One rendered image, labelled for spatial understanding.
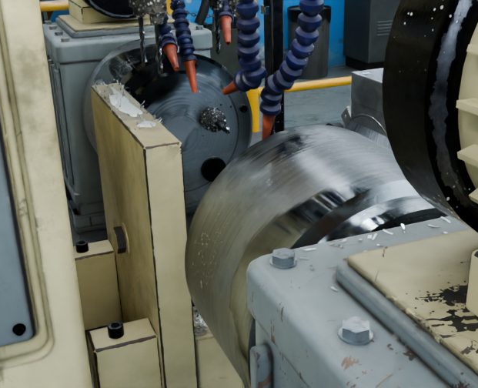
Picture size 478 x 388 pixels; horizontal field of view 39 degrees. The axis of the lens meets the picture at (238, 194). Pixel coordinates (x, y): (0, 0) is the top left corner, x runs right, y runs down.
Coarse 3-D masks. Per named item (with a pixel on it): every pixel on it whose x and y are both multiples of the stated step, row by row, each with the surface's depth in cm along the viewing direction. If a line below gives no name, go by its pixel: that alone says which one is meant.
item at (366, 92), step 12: (372, 72) 96; (360, 84) 93; (372, 84) 91; (360, 96) 94; (372, 96) 91; (360, 108) 95; (372, 108) 92; (360, 120) 95; (372, 120) 92; (384, 120) 90
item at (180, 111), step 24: (120, 48) 113; (96, 72) 113; (120, 72) 103; (144, 72) 101; (168, 72) 102; (216, 72) 105; (144, 96) 102; (168, 96) 103; (192, 96) 105; (216, 96) 106; (240, 96) 108; (168, 120) 104; (192, 120) 106; (216, 120) 104; (240, 120) 109; (96, 144) 106; (192, 144) 107; (216, 144) 109; (240, 144) 111; (192, 168) 109; (216, 168) 110; (192, 192) 111
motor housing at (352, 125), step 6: (360, 114) 95; (348, 126) 99; (354, 126) 100; (360, 126) 100; (360, 132) 101; (366, 132) 102; (372, 132) 102; (384, 132) 90; (372, 138) 103; (378, 138) 103; (384, 138) 104; (384, 144) 104
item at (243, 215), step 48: (288, 144) 61; (336, 144) 59; (240, 192) 58; (288, 192) 54; (336, 192) 51; (384, 192) 50; (192, 240) 63; (240, 240) 55; (288, 240) 50; (192, 288) 64; (240, 288) 53; (240, 336) 52
